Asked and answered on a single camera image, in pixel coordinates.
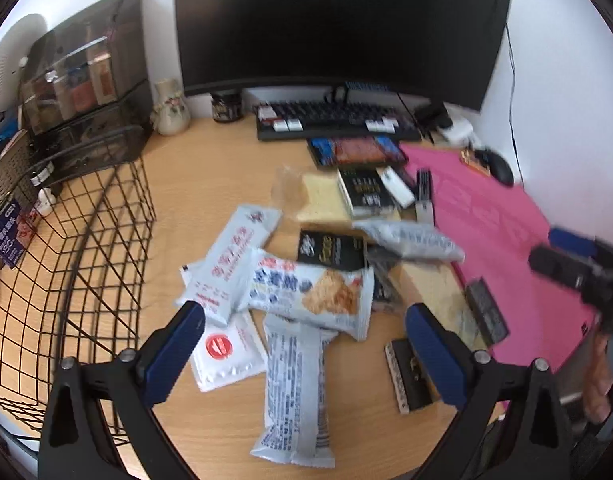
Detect small black sachet box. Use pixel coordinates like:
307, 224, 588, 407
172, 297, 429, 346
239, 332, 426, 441
385, 338, 439, 415

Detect white packet red circle logo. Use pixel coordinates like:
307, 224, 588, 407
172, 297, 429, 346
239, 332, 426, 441
190, 311, 267, 392

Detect long white red-text sachet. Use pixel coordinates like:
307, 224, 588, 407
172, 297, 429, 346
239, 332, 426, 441
175, 204, 282, 327

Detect blue white cracker packet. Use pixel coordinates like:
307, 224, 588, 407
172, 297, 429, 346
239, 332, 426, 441
237, 248, 375, 341

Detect grey foil snack packet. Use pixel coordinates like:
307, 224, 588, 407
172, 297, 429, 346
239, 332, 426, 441
352, 218, 465, 262

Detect black face mask sachet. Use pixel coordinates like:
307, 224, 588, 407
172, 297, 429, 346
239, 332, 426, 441
297, 230, 366, 272

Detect long white grey snack packet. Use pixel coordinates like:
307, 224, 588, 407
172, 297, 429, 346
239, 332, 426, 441
250, 314, 338, 469

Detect black white edged box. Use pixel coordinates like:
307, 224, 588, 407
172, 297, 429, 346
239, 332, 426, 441
378, 167, 416, 209

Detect bagged bread slice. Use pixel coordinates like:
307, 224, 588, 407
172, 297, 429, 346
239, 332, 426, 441
271, 166, 351, 226

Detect black gold text box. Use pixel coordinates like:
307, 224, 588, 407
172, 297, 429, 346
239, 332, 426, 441
338, 168, 397, 219

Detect person's right hand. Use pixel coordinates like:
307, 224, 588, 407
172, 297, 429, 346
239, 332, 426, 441
582, 333, 613, 425

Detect pink desk mat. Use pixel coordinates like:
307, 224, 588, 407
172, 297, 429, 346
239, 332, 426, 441
402, 144, 594, 370

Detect black computer mouse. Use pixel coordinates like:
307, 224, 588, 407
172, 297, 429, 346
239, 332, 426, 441
474, 148, 515, 188

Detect black comb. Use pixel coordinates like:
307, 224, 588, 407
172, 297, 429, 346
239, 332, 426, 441
415, 168, 436, 226

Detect white power adapter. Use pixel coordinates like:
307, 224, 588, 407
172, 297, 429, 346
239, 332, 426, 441
436, 114, 482, 148

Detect smartphone with lit screen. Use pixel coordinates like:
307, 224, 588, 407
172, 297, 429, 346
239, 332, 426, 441
306, 136, 409, 169

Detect black curved monitor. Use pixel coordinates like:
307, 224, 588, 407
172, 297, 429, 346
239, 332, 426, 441
175, 0, 511, 110

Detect dark mechanical keyboard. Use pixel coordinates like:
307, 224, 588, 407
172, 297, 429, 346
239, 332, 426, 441
253, 101, 421, 142

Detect small ceramic vase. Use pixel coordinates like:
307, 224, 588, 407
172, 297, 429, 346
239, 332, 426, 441
150, 78, 192, 136

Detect small dark glass jar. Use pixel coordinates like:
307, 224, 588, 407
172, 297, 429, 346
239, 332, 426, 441
211, 90, 244, 124

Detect dark acrylic drawer organizer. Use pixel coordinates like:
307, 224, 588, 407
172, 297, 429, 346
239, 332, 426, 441
21, 0, 154, 155

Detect white round fan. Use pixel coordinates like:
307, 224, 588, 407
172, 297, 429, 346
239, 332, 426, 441
0, 13, 47, 112

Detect black wire basket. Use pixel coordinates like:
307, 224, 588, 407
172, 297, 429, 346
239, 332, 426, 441
0, 126, 157, 448

